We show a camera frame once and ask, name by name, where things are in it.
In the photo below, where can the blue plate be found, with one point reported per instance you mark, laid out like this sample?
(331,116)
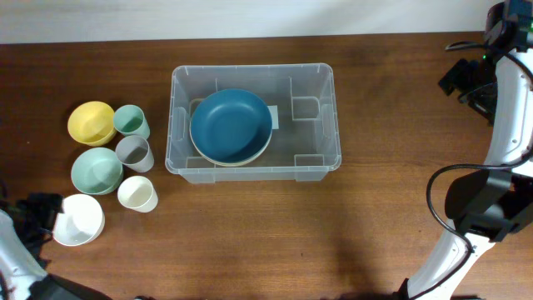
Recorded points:
(231,125)

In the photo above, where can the white plastic bowl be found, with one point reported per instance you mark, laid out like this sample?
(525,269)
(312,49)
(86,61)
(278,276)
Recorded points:
(81,221)

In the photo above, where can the mint green plastic bowl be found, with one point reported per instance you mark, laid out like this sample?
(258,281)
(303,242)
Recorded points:
(97,171)

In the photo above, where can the mint green plastic cup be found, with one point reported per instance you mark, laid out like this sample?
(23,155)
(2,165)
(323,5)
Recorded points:
(130,120)

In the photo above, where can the clear plastic storage container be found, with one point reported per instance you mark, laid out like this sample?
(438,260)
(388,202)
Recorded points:
(305,147)

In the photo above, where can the cream plastic cup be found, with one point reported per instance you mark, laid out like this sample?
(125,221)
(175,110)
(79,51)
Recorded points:
(138,193)

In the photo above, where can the grey plastic cup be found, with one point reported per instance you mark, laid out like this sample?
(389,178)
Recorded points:
(135,153)

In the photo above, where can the white label in container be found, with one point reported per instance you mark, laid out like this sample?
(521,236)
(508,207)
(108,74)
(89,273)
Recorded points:
(274,116)

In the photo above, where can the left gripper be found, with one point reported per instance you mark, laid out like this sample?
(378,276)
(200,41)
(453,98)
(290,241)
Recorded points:
(47,205)

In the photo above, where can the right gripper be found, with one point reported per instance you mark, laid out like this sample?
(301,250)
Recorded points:
(457,77)

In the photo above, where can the yellow plastic bowl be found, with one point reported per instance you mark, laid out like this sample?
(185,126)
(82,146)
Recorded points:
(92,124)

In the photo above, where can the cream plate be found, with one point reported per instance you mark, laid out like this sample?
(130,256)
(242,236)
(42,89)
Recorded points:
(232,164)

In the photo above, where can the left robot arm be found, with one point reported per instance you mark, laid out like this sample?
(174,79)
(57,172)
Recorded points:
(23,272)

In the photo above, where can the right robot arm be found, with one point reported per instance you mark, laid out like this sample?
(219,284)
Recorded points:
(495,198)

